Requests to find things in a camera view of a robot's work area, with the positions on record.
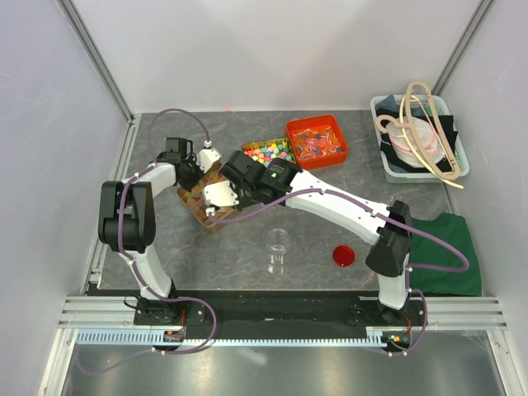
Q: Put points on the red jar lid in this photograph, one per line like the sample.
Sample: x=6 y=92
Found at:
x=343 y=255

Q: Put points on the white laundry basket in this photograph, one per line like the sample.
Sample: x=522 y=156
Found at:
x=396 y=171

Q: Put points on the orange box of candies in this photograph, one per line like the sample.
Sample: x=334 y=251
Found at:
x=317 y=142

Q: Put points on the brown tin of popsicle candies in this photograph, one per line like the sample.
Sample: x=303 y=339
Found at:
x=194 y=201

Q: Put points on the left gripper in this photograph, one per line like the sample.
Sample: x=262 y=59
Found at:
x=190 y=186

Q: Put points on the beige clothes hanger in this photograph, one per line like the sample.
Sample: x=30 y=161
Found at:
x=418 y=136

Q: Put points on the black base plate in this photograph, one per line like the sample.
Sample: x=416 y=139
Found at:
x=268 y=313

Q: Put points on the green cloth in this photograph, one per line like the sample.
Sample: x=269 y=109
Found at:
x=454 y=230

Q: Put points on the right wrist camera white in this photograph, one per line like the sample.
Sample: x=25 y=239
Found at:
x=219 y=195

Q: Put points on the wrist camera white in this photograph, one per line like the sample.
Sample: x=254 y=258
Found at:
x=219 y=195
x=207 y=156

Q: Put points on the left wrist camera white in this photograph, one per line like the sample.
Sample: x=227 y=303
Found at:
x=207 y=156

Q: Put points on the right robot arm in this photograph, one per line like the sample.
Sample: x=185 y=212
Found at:
x=386 y=228

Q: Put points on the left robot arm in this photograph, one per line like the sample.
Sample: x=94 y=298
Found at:
x=127 y=225

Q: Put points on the clear glass jar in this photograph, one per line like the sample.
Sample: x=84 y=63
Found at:
x=278 y=241

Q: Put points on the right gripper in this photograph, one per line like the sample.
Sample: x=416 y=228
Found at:
x=242 y=204

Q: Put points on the tin of colourful star candies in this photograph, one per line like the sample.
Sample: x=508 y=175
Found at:
x=264 y=151

